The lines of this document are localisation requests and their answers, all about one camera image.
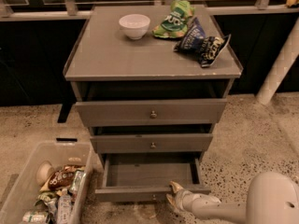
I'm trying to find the grey top drawer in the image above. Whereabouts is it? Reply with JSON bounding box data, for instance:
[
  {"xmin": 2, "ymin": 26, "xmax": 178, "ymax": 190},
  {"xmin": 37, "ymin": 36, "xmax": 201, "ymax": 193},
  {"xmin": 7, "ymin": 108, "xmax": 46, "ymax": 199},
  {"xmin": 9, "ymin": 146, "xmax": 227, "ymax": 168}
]
[{"xmin": 76, "ymin": 99, "xmax": 226, "ymax": 127}]

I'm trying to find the green white snack packet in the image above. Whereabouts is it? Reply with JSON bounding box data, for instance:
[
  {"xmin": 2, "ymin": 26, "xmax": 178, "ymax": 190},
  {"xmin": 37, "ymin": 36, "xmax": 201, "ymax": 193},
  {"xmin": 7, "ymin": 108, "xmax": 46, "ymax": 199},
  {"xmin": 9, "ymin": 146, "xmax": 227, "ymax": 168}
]
[{"xmin": 68, "ymin": 170, "xmax": 85, "ymax": 194}]

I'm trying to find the small yellow object on rail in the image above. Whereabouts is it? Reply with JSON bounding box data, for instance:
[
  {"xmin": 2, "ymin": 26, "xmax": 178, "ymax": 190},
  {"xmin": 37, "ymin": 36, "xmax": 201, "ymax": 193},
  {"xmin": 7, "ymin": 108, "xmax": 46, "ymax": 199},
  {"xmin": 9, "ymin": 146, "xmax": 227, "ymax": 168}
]
[{"xmin": 286, "ymin": 0, "xmax": 299, "ymax": 7}]

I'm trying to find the blue chip bag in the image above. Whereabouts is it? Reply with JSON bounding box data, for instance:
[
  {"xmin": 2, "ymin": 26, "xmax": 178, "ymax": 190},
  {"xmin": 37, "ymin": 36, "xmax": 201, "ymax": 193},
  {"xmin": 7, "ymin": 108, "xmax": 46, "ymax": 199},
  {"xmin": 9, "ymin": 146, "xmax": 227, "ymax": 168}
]
[{"xmin": 174, "ymin": 18, "xmax": 206, "ymax": 51}]

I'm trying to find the green chip bag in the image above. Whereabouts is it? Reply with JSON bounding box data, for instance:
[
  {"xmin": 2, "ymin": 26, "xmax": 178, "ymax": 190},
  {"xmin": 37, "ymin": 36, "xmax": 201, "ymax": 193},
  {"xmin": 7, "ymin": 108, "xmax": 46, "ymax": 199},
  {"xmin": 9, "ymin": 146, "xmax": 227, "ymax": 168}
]
[{"xmin": 152, "ymin": 0, "xmax": 194, "ymax": 39}]

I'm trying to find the clear plastic storage bin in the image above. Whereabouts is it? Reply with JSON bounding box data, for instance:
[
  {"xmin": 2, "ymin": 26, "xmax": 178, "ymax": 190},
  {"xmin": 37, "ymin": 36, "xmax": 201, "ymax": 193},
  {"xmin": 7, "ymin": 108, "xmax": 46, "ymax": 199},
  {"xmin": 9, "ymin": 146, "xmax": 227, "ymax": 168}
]
[{"xmin": 0, "ymin": 142, "xmax": 93, "ymax": 224}]

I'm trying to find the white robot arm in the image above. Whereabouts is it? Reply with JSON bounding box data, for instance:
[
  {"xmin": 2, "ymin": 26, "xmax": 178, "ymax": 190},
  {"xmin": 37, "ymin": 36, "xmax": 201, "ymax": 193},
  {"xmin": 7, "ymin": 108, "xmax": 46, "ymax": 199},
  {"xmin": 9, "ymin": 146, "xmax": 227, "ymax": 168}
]
[{"xmin": 166, "ymin": 172, "xmax": 299, "ymax": 224}]

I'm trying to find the grey middle drawer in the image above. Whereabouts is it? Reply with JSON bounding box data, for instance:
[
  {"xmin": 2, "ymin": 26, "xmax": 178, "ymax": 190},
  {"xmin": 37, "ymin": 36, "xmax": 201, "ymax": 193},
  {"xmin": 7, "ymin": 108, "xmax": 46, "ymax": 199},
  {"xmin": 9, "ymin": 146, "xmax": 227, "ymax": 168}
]
[{"xmin": 91, "ymin": 133, "xmax": 213, "ymax": 154}]

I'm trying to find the white ceramic bowl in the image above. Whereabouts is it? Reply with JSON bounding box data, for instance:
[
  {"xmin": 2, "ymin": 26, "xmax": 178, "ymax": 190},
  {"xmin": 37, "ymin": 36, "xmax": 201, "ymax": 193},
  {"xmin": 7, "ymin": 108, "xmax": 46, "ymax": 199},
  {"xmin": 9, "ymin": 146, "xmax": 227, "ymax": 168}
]
[{"xmin": 119, "ymin": 14, "xmax": 150, "ymax": 40}]

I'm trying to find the beige upturned bowl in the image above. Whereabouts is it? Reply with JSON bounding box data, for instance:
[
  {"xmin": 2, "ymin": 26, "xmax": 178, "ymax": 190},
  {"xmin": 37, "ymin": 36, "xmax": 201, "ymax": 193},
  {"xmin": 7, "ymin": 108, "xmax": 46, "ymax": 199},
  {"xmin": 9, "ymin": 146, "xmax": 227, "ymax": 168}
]
[{"xmin": 36, "ymin": 161, "xmax": 55, "ymax": 186}]

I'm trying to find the grey bottom drawer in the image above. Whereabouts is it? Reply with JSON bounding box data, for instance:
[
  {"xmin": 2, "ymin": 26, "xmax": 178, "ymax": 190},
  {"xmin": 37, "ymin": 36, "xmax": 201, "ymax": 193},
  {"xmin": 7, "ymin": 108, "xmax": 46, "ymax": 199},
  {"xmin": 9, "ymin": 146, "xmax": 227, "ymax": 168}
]
[{"xmin": 95, "ymin": 152, "xmax": 210, "ymax": 203}]

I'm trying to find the clear plastic water bottle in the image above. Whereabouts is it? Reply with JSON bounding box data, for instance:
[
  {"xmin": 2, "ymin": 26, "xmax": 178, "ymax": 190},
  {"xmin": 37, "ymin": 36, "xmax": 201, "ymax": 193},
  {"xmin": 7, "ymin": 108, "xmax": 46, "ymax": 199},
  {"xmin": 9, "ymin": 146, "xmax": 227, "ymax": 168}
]
[{"xmin": 57, "ymin": 189, "xmax": 72, "ymax": 224}]

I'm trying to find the grey drawer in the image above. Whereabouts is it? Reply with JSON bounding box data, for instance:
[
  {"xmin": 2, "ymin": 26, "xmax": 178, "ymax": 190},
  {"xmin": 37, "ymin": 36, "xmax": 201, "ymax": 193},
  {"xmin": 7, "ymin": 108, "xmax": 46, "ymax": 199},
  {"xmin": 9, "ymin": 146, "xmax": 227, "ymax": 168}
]
[
  {"xmin": 91, "ymin": 133, "xmax": 213, "ymax": 154},
  {"xmin": 76, "ymin": 99, "xmax": 226, "ymax": 127},
  {"xmin": 95, "ymin": 152, "xmax": 210, "ymax": 203}
]

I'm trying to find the brown snack bag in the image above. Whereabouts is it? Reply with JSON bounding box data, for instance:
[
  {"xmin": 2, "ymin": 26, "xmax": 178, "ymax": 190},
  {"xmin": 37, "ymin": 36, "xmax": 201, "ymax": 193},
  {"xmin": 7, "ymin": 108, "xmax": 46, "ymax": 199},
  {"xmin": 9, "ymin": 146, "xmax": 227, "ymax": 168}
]
[{"xmin": 40, "ymin": 165, "xmax": 85, "ymax": 191}]

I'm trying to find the grey wooden drawer cabinet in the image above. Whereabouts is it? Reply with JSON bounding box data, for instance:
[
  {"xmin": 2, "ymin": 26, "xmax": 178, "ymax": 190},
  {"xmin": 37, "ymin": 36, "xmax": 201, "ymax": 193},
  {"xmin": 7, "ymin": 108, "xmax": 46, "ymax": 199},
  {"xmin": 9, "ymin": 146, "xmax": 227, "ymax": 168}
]
[{"xmin": 63, "ymin": 4, "xmax": 244, "ymax": 173}]

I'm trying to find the metal window railing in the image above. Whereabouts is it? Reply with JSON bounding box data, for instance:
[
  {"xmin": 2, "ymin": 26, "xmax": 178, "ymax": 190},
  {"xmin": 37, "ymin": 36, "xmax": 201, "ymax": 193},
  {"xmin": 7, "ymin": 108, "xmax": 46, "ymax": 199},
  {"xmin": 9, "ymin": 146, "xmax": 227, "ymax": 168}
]
[{"xmin": 0, "ymin": 0, "xmax": 299, "ymax": 22}]

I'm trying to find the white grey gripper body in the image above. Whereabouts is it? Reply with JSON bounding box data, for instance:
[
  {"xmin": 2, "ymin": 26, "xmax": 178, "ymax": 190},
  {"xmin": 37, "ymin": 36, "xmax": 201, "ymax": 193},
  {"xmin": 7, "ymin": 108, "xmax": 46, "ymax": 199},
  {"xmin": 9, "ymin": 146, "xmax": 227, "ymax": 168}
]
[{"xmin": 171, "ymin": 189, "xmax": 221, "ymax": 215}]

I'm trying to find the white diagonal support pole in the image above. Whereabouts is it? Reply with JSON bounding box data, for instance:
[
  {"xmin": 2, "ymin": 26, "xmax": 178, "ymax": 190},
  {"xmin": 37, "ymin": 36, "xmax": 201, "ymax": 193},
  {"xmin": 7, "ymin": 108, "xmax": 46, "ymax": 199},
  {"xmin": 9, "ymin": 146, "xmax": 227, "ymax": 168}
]
[{"xmin": 256, "ymin": 19, "xmax": 299, "ymax": 105}]

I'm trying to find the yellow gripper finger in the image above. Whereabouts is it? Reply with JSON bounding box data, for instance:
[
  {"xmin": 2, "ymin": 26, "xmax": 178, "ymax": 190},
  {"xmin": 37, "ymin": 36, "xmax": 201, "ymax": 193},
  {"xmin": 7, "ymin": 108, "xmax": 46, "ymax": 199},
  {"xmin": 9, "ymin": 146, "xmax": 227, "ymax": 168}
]
[
  {"xmin": 166, "ymin": 194, "xmax": 176, "ymax": 207},
  {"xmin": 170, "ymin": 181, "xmax": 183, "ymax": 193}
]

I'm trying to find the black yellow chip bag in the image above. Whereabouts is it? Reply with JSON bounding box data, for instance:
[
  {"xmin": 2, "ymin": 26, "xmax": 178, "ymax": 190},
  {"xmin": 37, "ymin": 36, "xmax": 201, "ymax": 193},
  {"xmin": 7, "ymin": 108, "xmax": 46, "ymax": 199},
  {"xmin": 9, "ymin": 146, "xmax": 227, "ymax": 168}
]
[{"xmin": 195, "ymin": 35, "xmax": 231, "ymax": 68}]

